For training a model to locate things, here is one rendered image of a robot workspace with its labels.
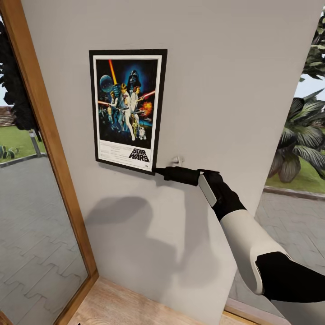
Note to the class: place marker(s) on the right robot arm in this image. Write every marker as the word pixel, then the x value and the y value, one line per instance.
pixel 267 269

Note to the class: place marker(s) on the fixed window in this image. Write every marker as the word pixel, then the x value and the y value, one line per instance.
pixel 292 205

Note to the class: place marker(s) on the poster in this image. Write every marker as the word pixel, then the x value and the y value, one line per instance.
pixel 127 100

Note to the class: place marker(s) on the door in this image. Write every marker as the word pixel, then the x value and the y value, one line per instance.
pixel 47 266

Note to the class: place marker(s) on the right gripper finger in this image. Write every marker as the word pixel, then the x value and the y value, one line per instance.
pixel 158 170

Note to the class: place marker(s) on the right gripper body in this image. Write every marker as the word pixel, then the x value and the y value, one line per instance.
pixel 177 174

